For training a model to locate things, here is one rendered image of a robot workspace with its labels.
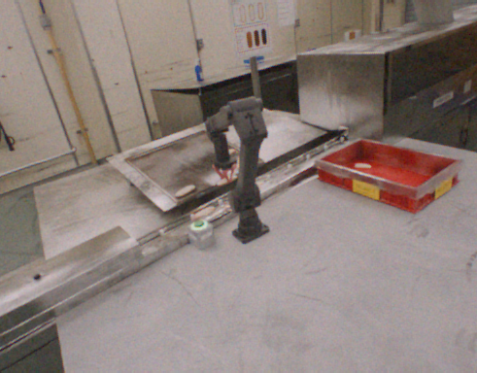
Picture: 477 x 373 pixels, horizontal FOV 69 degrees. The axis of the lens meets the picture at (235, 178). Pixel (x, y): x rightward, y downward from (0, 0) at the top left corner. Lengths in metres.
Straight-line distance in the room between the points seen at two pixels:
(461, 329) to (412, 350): 0.13
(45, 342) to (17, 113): 3.83
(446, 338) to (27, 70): 4.63
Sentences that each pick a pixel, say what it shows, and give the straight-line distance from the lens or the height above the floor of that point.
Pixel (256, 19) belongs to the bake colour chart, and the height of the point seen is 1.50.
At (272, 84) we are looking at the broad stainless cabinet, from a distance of 3.85.
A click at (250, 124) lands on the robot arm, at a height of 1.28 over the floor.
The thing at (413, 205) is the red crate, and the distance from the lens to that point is 1.38.
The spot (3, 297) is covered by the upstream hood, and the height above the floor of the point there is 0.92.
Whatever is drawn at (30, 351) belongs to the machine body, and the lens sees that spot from 1.28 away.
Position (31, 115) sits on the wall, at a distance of 4.88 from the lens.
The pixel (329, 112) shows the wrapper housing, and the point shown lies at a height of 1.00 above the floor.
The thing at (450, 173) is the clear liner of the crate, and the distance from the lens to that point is 1.51.
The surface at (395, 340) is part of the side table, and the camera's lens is 0.96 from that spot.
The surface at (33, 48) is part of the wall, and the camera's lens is 4.87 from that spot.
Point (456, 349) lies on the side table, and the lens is 0.98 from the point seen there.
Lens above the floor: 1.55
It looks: 25 degrees down
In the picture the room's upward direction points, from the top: 10 degrees counter-clockwise
